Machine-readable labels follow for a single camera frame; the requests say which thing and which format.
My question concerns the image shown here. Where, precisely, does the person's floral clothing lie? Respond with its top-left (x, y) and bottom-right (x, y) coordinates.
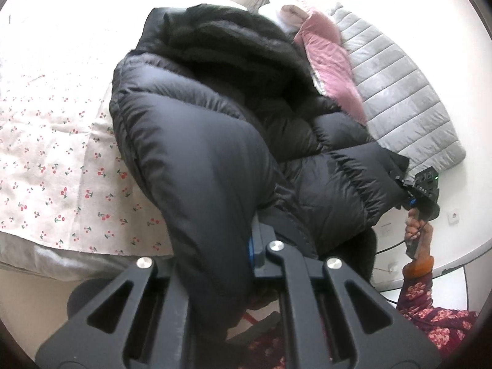
top-left (246, 305), bottom-right (477, 369)

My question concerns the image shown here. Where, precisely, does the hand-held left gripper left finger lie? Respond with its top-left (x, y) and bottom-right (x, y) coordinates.
top-left (36, 256), bottom-right (193, 369)

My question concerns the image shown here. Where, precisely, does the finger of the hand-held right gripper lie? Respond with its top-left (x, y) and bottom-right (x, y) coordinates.
top-left (391, 173), bottom-right (416, 210)

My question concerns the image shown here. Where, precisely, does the white pillow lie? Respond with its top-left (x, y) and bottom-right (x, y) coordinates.
top-left (258, 0), bottom-right (310, 33)

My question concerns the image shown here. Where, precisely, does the person's right hand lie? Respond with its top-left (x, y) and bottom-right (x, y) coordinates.
top-left (403, 208), bottom-right (434, 264)

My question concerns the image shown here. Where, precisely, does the black cable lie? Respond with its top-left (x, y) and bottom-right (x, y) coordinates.
top-left (375, 234), bottom-right (409, 256)

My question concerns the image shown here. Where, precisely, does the grey quilted mat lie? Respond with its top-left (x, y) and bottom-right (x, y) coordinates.
top-left (325, 2), bottom-right (466, 173)

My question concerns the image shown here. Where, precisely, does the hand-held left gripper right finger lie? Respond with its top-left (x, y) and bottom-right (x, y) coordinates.
top-left (246, 215), bottom-right (441, 369)

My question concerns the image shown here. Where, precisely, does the black down jacket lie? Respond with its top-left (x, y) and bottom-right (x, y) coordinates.
top-left (109, 3), bottom-right (410, 341)

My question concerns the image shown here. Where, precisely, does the cherry print bed sheet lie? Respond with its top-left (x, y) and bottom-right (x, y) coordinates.
top-left (0, 8), bottom-right (174, 257)

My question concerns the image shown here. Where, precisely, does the person's right forearm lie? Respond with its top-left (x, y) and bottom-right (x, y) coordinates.
top-left (396, 254), bottom-right (439, 312)

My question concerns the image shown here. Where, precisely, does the floral cherry-print bedsheet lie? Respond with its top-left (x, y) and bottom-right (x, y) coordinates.
top-left (0, 0), bottom-right (270, 291)

